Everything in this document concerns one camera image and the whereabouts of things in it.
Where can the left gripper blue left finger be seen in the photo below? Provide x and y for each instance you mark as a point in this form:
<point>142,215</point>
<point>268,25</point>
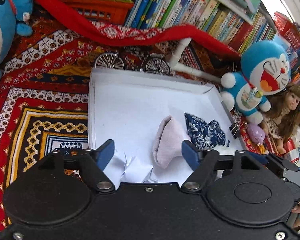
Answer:
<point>103,155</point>

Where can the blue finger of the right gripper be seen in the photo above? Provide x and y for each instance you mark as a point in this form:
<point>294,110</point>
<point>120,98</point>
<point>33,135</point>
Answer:
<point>257,157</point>

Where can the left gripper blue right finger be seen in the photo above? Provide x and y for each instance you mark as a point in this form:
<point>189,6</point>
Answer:
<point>192,155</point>

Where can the navy floral fabric pouch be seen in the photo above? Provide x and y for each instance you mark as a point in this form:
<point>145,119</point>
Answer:
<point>205,134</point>

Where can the white fluffy plush toy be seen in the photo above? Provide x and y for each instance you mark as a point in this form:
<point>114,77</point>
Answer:
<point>225,150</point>

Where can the red soda can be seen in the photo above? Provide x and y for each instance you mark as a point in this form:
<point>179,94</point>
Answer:
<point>292,153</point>

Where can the crumpled white paper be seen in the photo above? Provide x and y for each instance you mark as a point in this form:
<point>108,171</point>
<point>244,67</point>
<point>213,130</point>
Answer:
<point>130,168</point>

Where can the purple small plush toy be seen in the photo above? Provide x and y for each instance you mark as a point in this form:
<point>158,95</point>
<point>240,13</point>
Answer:
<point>256,133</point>

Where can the brown haired doll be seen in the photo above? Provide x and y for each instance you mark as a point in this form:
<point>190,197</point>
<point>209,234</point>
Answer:
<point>280,120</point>

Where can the black binder clip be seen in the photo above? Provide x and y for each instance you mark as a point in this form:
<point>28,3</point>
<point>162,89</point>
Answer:
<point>235,131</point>

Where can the white shallow cardboard box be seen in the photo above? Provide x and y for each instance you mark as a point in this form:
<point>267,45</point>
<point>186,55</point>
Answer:
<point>128,107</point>

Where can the patterned red tablecloth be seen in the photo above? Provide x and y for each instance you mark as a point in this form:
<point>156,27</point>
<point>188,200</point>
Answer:
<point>48,111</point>

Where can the Doraemon plush toy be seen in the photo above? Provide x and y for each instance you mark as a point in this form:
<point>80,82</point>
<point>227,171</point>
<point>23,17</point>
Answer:
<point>265,71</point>

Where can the white pvc pipe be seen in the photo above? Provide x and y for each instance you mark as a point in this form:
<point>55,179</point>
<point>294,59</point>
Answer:
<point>183,60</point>

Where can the miniature metal bicycle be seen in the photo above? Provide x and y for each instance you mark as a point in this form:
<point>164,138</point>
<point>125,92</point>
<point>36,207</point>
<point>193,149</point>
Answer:
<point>144,62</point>

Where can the red plastic basket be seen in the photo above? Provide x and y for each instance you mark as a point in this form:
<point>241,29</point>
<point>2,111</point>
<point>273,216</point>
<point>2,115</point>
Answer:
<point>287,29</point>

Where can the red plastic crate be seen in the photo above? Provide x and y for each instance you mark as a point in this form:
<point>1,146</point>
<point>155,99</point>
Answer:
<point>110,11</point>

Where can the row of upright books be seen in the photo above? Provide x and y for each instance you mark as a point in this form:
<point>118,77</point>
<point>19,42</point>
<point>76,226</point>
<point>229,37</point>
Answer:
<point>235,23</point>

